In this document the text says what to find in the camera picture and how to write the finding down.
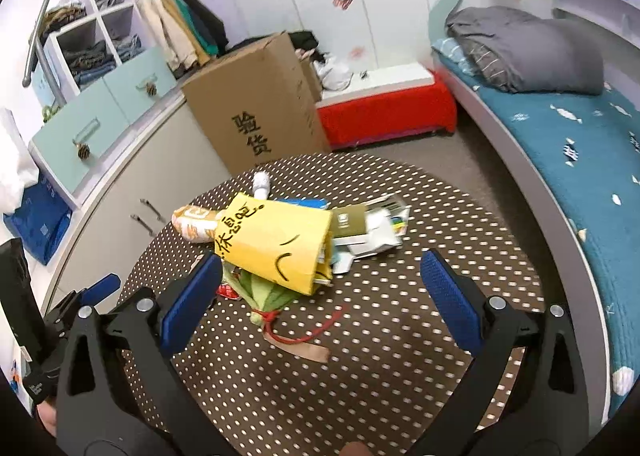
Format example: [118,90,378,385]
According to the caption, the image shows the white medicine box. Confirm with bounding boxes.
[331,194,411,275]

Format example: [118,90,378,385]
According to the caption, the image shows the blue shopping bag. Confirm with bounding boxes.
[3,173,73,265]

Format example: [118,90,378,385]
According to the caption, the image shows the low grey cabinet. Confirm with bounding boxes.
[32,103,230,312]

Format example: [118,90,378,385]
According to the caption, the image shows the hanging clothes row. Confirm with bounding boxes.
[134,0,229,77]

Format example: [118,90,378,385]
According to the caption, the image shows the large cardboard box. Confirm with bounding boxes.
[182,33,331,175]

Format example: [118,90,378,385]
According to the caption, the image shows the right hand thumb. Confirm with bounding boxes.
[340,442,372,456]

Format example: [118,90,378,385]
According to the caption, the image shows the teal candy print mattress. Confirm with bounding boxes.
[433,38,639,407]

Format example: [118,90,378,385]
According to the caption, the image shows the blue white carton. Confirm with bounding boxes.
[278,198,329,210]

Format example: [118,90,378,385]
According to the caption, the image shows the green artificial leaves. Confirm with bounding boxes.
[222,261,299,327]

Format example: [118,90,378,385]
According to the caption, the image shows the left hand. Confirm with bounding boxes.
[36,400,56,438]

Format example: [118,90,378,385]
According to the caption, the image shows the metal stair handrail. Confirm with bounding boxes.
[20,0,82,108]

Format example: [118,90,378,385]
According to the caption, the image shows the grey folded quilt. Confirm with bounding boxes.
[446,6,604,96]

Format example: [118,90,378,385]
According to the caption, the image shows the small white bottle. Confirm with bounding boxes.
[253,171,270,201]

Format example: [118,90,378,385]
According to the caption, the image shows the red covered bench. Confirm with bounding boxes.
[317,74,458,150]

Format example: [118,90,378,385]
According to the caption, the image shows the yellow paper box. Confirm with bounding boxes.
[214,193,332,296]

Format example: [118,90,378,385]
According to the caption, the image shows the orange white plastic bag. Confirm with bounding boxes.
[171,205,222,244]

